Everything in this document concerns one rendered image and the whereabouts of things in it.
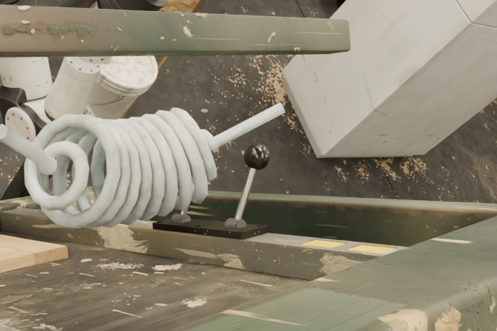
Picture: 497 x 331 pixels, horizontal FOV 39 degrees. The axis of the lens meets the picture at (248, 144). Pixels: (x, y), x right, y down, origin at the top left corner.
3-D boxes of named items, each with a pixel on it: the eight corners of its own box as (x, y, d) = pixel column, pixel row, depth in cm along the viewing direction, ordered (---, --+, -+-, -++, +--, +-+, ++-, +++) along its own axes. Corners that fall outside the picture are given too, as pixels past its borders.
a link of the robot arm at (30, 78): (-5, 141, 134) (-32, 26, 125) (46, 118, 144) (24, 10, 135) (36, 151, 128) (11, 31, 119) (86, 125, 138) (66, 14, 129)
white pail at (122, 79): (112, 86, 311) (160, 15, 281) (131, 142, 299) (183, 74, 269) (44, 82, 291) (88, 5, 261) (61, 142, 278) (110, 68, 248)
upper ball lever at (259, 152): (233, 238, 97) (259, 150, 101) (251, 239, 95) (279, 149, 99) (214, 228, 95) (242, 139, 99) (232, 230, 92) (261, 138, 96)
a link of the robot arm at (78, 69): (120, 29, 114) (95, 87, 122) (126, -1, 120) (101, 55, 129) (82, 15, 112) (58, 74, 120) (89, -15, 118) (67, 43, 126)
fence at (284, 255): (24, 226, 147) (22, 207, 147) (412, 281, 78) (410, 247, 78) (1, 230, 144) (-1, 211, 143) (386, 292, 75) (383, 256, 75)
